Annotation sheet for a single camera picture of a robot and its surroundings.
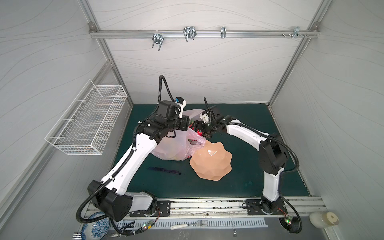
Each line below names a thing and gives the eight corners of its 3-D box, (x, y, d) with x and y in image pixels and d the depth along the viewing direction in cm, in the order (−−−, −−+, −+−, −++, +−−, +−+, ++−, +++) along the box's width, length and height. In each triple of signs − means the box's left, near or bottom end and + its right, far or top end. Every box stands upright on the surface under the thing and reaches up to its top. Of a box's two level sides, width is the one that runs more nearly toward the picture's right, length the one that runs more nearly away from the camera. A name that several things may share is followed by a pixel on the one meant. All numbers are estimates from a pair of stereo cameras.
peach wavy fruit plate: (188, 165, 89) (187, 162, 85) (210, 140, 100) (211, 136, 97) (216, 189, 80) (217, 187, 76) (238, 158, 92) (239, 155, 88)
